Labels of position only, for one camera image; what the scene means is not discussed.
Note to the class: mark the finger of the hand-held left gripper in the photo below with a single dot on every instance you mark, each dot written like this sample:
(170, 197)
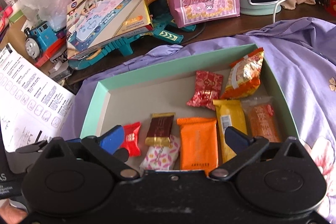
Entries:
(122, 154)
(31, 147)

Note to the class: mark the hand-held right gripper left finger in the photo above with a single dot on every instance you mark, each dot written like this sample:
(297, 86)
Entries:
(113, 138)

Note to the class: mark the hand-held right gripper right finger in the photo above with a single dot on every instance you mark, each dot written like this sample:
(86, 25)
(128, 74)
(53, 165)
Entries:
(237, 138)

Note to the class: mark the small red candy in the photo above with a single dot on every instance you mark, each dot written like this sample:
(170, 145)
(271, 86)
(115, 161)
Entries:
(132, 137)

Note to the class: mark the mustard yellow snack bar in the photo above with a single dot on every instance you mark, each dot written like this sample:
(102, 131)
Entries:
(228, 113)

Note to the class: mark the translucent salmon snack packet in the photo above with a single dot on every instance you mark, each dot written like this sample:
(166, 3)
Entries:
(262, 121)

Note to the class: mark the pink floral snack packet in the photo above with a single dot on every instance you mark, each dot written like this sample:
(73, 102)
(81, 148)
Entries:
(160, 158)

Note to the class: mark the plain orange snack packet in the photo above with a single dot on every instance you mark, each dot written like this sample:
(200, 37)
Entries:
(198, 145)

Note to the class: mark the dark brown chocolate packet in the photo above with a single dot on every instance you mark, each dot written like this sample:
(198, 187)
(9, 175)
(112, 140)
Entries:
(160, 129)

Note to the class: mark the red patterned foil packet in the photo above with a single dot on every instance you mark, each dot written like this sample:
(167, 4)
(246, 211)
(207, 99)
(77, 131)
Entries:
(206, 87)

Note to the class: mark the mint green cardboard box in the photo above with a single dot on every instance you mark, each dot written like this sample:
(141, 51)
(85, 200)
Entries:
(157, 92)

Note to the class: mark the orange white-banded noodle snack packet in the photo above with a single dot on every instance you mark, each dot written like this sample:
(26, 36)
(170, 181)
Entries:
(245, 74)

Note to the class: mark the person's left hand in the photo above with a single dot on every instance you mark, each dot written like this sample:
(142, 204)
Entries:
(10, 216)

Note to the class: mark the white instruction sheet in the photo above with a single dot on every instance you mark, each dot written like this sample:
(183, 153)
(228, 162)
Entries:
(31, 98)

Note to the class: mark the black white small box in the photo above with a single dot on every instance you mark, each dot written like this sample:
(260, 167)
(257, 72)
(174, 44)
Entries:
(59, 61)

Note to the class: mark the teal toy launcher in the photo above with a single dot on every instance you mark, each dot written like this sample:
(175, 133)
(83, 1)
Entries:
(126, 47)

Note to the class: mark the purple floral blanket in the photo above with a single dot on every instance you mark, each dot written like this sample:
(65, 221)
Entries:
(302, 61)

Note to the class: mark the blue toy train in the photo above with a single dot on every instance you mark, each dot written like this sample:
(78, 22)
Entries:
(39, 35)

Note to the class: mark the brown cardboard box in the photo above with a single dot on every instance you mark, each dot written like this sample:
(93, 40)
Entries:
(14, 32)

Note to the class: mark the doodle mat toy box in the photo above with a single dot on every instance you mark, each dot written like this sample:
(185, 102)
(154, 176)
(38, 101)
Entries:
(105, 16)

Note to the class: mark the clear plastic bag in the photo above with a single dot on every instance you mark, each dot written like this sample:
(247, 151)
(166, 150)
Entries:
(44, 3)

